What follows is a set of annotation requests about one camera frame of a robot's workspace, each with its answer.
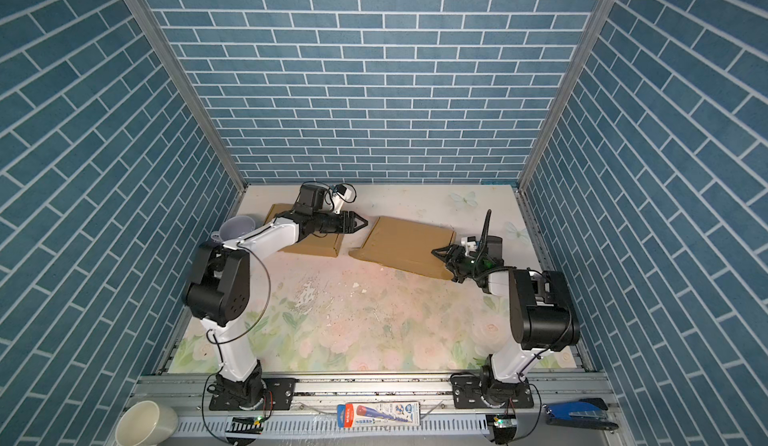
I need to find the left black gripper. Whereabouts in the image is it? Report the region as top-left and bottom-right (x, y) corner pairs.
(310, 209), (367, 233)

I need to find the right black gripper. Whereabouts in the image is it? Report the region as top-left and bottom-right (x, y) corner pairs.
(434, 244), (486, 284)

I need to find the brown cardboard box stack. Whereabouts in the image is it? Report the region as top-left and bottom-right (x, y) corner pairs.
(349, 216), (455, 280)

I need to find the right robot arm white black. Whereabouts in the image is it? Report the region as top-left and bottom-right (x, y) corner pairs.
(432, 234), (580, 409)

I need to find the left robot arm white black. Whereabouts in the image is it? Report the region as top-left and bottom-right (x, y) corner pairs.
(184, 181), (368, 410)

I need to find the lavender mug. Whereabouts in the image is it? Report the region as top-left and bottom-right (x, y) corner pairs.
(211, 215), (256, 243)

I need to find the toothpaste package red blue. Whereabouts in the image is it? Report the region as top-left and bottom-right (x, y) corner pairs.
(336, 402), (421, 429)

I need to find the right controller board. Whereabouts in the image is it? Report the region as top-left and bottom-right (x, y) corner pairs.
(485, 413), (518, 445)

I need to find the controller board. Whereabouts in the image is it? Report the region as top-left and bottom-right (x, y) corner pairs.
(225, 417), (264, 445)
(485, 413), (518, 445)

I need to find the blue stapler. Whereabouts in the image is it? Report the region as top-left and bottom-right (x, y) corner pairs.
(544, 398), (619, 431)

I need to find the left controller board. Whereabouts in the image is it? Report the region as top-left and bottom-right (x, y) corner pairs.
(225, 417), (264, 445)

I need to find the white bowl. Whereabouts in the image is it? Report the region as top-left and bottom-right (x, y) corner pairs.
(115, 401), (179, 446)

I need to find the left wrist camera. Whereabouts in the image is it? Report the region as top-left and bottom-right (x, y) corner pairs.
(329, 183), (357, 214)

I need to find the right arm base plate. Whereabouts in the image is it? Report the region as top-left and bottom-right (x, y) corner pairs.
(449, 372), (534, 409)

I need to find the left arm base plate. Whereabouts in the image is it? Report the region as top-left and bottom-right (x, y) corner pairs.
(206, 377), (297, 413)

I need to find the aluminium rail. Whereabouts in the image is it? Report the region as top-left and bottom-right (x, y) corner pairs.
(127, 369), (634, 445)

